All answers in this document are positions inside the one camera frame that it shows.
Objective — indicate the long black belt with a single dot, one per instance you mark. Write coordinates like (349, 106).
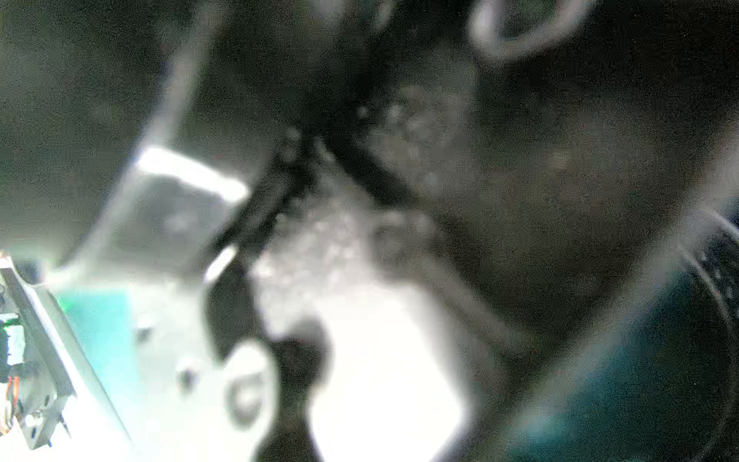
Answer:
(480, 230)

